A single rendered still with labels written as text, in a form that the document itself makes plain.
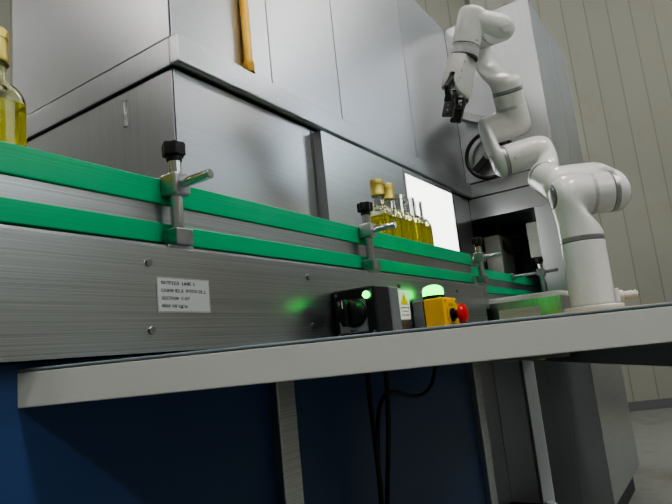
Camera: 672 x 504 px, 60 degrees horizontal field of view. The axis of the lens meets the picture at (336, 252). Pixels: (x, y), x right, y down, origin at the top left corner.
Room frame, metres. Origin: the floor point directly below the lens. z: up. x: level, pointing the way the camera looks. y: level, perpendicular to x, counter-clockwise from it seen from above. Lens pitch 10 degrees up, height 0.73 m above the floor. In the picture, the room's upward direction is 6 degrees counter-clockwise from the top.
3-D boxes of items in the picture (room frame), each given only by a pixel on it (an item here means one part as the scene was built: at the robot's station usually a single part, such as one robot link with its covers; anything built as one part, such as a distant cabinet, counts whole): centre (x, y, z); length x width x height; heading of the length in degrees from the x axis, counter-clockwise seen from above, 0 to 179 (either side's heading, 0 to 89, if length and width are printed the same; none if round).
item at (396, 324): (0.95, -0.04, 0.79); 0.08 x 0.08 x 0.08; 57
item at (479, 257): (1.59, -0.37, 0.95); 0.17 x 0.03 x 0.12; 57
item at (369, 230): (1.06, -0.08, 0.94); 0.07 x 0.04 x 0.13; 57
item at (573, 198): (1.32, -0.57, 1.01); 0.13 x 0.10 x 0.16; 88
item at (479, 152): (2.35, -0.68, 1.49); 0.21 x 0.05 x 0.21; 57
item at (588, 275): (1.31, -0.57, 0.85); 0.16 x 0.13 x 0.15; 84
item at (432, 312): (1.19, -0.19, 0.79); 0.07 x 0.07 x 0.07; 57
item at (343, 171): (1.85, -0.22, 1.15); 0.90 x 0.03 x 0.34; 147
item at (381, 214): (1.44, -0.12, 0.99); 0.06 x 0.06 x 0.21; 58
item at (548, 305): (1.64, -0.49, 0.79); 0.27 x 0.17 x 0.08; 57
